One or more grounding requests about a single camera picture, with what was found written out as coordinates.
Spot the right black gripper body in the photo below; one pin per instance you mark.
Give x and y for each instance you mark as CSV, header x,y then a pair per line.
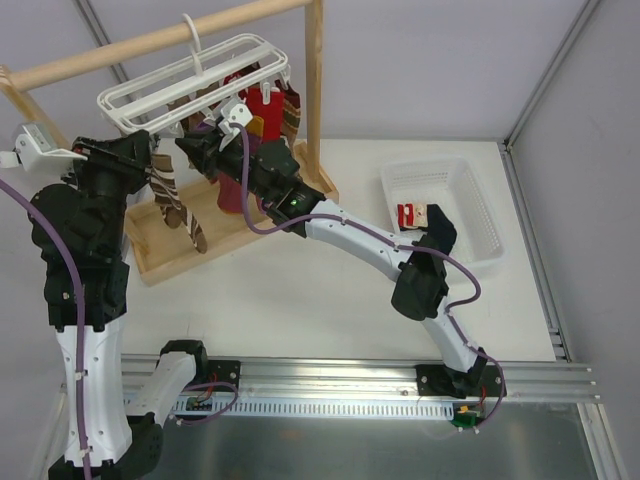
x,y
201,150

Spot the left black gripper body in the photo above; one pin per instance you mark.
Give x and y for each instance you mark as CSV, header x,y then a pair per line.
x,y
114,157

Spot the white plastic clip hanger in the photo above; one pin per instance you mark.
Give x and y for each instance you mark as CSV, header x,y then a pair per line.
x,y
159,100

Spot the red white striped sock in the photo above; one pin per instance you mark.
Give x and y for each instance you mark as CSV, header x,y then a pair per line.
x,y
412,216

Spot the dark navy sock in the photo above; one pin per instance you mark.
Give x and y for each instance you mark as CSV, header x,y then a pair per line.
x,y
440,228

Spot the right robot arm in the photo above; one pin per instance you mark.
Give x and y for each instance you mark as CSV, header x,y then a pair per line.
x,y
416,268

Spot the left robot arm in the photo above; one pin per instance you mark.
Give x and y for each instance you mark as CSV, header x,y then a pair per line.
x,y
78,227

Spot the brown white striped sock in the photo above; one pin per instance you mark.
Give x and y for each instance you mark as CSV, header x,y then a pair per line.
x,y
175,213

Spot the purple striped sock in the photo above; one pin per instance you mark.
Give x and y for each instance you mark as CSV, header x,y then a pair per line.
x,y
229,196

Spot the wooden drying rack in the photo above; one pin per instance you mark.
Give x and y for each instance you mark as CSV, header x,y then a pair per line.
x,y
158,251

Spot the beige argyle sock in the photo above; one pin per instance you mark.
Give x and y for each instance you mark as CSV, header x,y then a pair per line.
x,y
291,115

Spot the white plastic basket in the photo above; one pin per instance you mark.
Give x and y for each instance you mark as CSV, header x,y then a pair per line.
x,y
450,182

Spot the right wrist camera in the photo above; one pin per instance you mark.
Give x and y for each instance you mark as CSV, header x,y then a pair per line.
x,y
233,113

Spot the aluminium mounting rail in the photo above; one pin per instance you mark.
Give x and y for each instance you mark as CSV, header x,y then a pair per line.
x,y
350,389

